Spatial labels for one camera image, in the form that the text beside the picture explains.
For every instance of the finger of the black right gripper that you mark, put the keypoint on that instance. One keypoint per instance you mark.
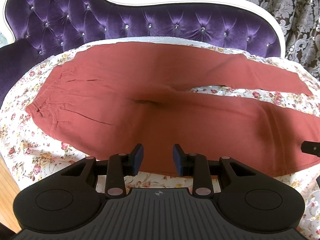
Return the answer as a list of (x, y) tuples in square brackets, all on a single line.
[(312, 148)]

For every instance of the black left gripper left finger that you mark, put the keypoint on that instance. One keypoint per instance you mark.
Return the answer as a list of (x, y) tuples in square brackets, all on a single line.
[(115, 169)]

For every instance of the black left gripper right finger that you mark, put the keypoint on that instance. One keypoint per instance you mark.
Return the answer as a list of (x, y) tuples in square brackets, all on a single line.
[(226, 169)]

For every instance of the rust red pants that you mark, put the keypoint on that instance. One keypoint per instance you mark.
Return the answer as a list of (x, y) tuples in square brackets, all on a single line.
[(111, 97)]

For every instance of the floral quilted bedspread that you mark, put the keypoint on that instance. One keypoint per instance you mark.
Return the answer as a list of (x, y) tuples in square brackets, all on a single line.
[(31, 155)]

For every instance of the purple tufted velvet headboard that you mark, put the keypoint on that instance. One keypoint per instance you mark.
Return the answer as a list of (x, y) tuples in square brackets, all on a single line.
[(38, 29)]

